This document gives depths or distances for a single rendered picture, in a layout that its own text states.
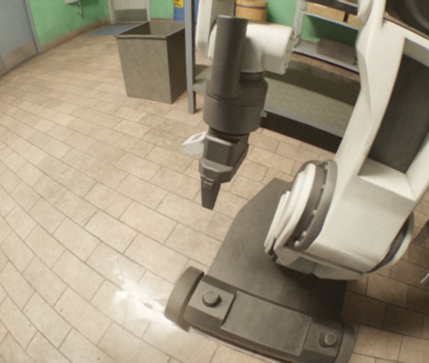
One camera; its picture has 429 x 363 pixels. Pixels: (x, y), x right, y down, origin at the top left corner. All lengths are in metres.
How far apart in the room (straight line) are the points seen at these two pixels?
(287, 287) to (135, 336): 0.55
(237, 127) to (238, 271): 0.53
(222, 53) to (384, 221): 0.27
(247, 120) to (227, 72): 0.08
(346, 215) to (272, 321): 0.48
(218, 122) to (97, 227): 0.89
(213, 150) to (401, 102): 0.26
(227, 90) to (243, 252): 0.60
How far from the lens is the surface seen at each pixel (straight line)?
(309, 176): 0.33
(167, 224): 1.04
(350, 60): 3.05
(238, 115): 0.32
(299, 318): 0.75
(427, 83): 0.32
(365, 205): 0.30
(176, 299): 0.72
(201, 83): 1.50
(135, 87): 1.83
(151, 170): 1.25
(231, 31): 0.27
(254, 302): 0.72
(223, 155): 0.35
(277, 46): 0.30
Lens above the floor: 0.89
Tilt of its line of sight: 50 degrees down
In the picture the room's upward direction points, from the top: 2 degrees clockwise
